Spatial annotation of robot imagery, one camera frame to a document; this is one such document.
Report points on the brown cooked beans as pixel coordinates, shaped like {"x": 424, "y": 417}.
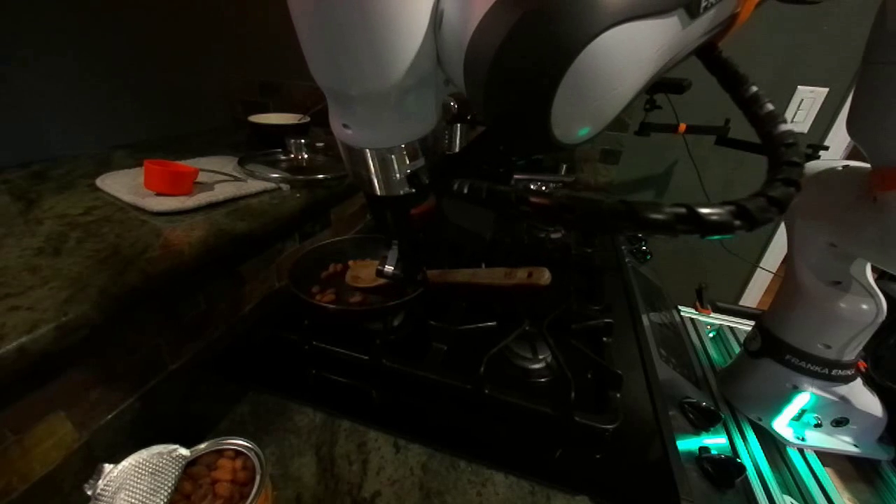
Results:
{"x": 330, "y": 296}

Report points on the black stove top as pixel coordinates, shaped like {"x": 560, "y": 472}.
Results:
{"x": 521, "y": 374}

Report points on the white cutting board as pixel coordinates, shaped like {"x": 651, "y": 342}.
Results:
{"x": 130, "y": 192}

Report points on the black frying pan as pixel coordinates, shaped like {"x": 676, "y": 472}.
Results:
{"x": 302, "y": 266}

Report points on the dark bowl with white inside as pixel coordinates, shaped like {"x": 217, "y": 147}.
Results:
{"x": 278, "y": 130}

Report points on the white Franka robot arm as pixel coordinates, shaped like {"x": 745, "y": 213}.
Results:
{"x": 392, "y": 73}

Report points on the glass pot lid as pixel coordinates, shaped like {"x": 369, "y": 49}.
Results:
{"x": 298, "y": 170}

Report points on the metal robot mounting frame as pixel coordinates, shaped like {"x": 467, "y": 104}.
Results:
{"x": 745, "y": 457}

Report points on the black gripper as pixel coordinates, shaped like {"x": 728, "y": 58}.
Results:
{"x": 399, "y": 216}

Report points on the black stove knob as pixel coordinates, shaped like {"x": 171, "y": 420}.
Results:
{"x": 694, "y": 412}
{"x": 719, "y": 468}

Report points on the wooden spoon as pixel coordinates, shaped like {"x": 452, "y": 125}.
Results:
{"x": 486, "y": 276}

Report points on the canned brown beans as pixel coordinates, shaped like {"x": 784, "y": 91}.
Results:
{"x": 217, "y": 478}

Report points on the black camera stand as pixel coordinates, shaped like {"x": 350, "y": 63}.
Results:
{"x": 672, "y": 87}

